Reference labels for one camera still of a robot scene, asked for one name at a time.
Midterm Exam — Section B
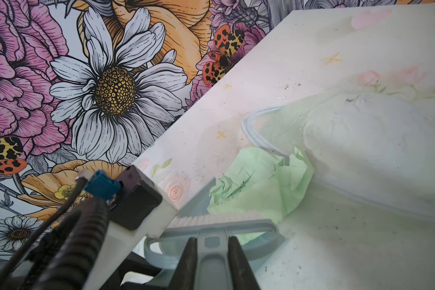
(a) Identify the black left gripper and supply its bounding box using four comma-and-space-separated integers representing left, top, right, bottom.
99, 252, 173, 290

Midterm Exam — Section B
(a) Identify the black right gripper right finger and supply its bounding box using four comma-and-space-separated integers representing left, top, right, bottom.
228, 236, 261, 290

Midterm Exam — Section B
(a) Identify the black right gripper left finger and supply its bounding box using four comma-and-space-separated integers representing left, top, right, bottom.
167, 238, 198, 290

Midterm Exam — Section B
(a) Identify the grey-green hand brush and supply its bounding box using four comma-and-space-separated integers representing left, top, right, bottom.
144, 211, 282, 290

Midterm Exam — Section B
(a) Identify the light green paper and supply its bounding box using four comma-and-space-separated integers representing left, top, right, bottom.
207, 147, 314, 224

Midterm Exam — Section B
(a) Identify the grey-green plastic dustpan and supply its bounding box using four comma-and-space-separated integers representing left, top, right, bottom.
176, 178, 216, 218

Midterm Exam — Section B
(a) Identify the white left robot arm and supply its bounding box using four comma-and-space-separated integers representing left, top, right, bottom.
83, 200, 178, 290

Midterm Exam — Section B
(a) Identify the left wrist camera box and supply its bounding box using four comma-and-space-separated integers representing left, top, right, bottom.
83, 164, 179, 240

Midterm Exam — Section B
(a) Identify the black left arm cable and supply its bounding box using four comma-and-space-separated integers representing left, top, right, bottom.
0, 175, 111, 290

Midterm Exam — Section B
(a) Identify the aluminium corner post left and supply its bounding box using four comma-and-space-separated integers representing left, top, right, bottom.
267, 0, 298, 30

